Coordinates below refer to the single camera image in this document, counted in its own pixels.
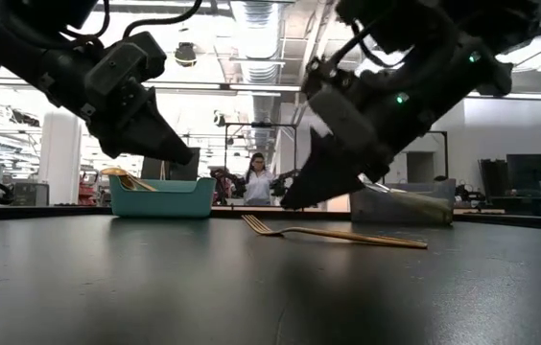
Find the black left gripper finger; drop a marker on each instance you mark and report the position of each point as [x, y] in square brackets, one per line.
[141, 134]

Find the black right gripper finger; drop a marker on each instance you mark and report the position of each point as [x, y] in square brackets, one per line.
[328, 177]

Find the gold spoon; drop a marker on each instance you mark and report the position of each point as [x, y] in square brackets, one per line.
[114, 171]

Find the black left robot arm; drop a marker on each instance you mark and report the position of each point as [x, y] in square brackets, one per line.
[11, 43]

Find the black background robot arm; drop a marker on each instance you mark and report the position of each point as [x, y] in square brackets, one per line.
[284, 187]

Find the grey plastic bin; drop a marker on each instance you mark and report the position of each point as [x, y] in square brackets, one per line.
[376, 211]

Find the gold fork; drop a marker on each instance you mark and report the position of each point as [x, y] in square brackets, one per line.
[347, 236]

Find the black dome ceiling fixture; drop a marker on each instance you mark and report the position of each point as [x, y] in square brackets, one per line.
[185, 53]

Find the person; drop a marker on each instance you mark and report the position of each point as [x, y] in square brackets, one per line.
[258, 187]

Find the long ceiling light strip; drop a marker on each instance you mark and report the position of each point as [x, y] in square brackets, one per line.
[194, 86]
[539, 96]

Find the teal plastic bin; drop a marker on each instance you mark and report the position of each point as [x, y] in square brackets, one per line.
[165, 203]

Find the white building column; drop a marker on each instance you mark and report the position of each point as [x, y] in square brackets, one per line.
[59, 158]

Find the red and black background robot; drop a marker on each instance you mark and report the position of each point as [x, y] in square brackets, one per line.
[225, 184]

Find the black equipment rack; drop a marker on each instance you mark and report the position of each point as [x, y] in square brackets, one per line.
[491, 177]

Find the black monitor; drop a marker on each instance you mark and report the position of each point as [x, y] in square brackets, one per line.
[529, 172]

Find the black background rig frame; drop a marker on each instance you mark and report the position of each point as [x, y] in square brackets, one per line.
[445, 153]

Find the silver ventilation duct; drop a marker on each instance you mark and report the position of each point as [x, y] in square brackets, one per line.
[261, 19]

